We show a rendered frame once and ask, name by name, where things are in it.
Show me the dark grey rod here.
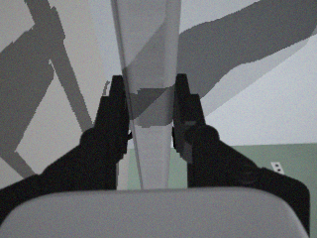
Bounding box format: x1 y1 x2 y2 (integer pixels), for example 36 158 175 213
111 0 181 189

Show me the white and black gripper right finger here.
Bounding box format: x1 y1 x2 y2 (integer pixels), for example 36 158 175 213
172 73 310 238

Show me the grey wall panel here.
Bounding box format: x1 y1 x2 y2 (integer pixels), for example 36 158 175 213
0 0 109 188

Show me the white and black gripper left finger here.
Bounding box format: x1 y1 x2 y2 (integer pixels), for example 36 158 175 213
0 75 130 226

